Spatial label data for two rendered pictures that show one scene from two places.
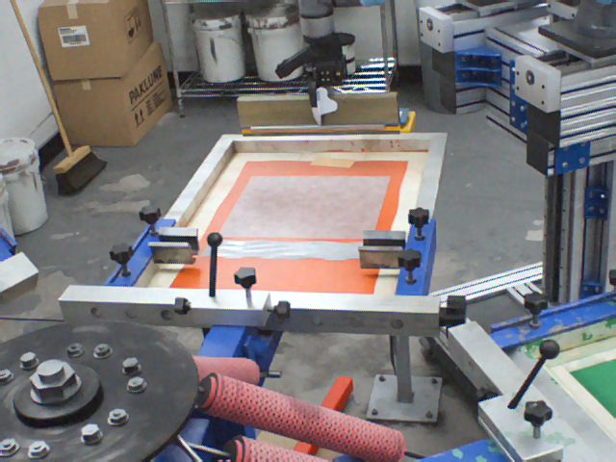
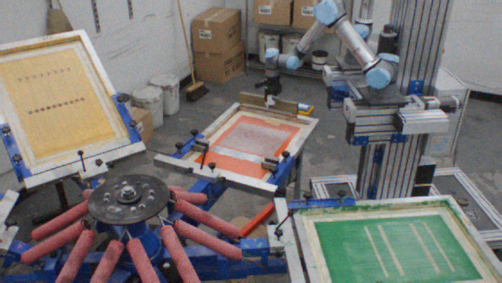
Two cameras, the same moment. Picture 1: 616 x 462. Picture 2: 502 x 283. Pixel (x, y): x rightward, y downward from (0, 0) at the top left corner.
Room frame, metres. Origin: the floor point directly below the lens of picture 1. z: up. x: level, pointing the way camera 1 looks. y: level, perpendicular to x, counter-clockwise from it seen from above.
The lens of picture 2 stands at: (-0.44, -0.39, 2.34)
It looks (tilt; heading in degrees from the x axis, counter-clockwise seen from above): 32 degrees down; 10
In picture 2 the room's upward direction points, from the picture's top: straight up
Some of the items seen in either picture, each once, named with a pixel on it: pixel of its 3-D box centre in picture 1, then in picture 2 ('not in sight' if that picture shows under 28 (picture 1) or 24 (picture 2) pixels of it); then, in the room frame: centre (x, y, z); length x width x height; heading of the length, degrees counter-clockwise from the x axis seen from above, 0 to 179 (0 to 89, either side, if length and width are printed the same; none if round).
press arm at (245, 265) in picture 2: not in sight; (291, 265); (0.95, -0.32, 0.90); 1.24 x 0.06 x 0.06; 105
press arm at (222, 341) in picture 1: (226, 347); (201, 187); (1.26, 0.15, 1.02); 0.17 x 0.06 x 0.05; 165
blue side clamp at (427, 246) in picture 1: (416, 270); (279, 174); (1.50, -0.20, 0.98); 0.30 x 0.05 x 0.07; 165
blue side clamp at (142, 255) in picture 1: (142, 265); (187, 150); (1.65, 0.34, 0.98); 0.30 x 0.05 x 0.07; 165
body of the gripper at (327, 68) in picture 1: (324, 59); (272, 84); (2.04, -0.09, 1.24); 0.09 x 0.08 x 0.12; 75
